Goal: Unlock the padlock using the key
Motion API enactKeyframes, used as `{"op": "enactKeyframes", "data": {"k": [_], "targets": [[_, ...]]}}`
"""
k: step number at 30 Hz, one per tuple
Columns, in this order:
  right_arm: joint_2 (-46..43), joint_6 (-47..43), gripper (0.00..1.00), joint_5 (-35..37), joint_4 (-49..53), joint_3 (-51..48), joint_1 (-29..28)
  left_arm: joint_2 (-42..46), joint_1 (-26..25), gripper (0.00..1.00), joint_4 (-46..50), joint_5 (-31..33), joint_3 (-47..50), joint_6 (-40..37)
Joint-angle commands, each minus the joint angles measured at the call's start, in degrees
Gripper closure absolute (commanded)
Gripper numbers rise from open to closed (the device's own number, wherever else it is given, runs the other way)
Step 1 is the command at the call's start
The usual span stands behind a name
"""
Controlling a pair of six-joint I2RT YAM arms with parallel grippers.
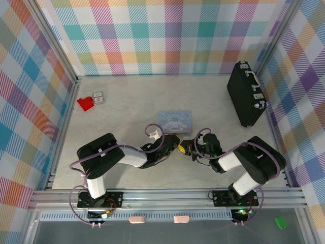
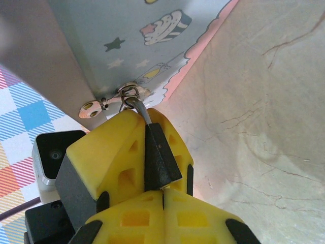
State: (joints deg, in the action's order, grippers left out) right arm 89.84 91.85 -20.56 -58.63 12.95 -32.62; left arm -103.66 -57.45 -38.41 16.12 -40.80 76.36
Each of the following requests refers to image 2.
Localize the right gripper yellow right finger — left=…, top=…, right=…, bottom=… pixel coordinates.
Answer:
left=164, top=189, right=263, bottom=244

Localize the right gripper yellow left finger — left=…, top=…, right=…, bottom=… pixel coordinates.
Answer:
left=68, top=190, right=165, bottom=244

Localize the small dark metal padlock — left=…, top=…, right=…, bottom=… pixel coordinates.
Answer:
left=121, top=98, right=183, bottom=192

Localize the pastel cartoon tin box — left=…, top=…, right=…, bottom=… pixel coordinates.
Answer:
left=0, top=0, right=241, bottom=121

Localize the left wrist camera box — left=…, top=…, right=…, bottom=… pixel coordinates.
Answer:
left=31, top=130, right=87, bottom=204

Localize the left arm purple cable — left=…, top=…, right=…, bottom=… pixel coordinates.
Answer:
left=0, top=197, right=42, bottom=222

